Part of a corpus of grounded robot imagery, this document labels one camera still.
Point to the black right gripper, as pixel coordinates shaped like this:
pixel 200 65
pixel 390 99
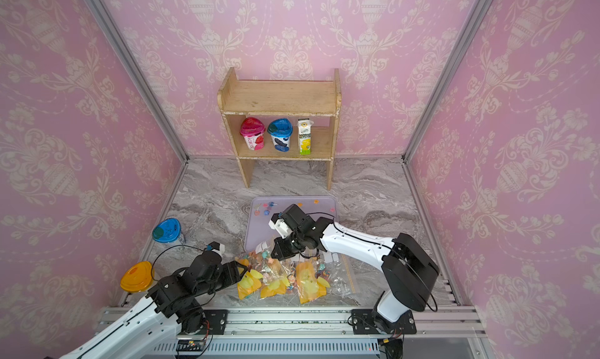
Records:
pixel 283 254

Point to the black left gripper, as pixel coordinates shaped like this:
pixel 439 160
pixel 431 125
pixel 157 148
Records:
pixel 233 275

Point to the ziploc candy bag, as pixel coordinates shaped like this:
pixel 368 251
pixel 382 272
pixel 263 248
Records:
pixel 326 275
pixel 278 277
pixel 252 279

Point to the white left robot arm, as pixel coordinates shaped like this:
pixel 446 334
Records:
pixel 169 309

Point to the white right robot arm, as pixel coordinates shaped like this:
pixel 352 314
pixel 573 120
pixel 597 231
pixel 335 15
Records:
pixel 409 270

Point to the blue lid cup on table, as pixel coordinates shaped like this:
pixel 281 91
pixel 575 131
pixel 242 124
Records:
pixel 168 231

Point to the orange lid cup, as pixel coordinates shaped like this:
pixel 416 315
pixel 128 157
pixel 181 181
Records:
pixel 138 278

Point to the blue lid yogurt cup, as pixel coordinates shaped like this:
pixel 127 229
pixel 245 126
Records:
pixel 281 131

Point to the green white juice carton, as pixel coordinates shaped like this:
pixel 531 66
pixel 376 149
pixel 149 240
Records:
pixel 305 136

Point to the pink lid yogurt cup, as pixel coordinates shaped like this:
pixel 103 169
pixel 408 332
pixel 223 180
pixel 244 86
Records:
pixel 252 131

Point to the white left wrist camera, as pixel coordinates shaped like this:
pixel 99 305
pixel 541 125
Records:
pixel 216 247

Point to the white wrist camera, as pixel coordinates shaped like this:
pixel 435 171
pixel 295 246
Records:
pixel 216 247
pixel 280 226

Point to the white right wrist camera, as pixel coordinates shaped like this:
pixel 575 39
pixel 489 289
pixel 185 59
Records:
pixel 280 226

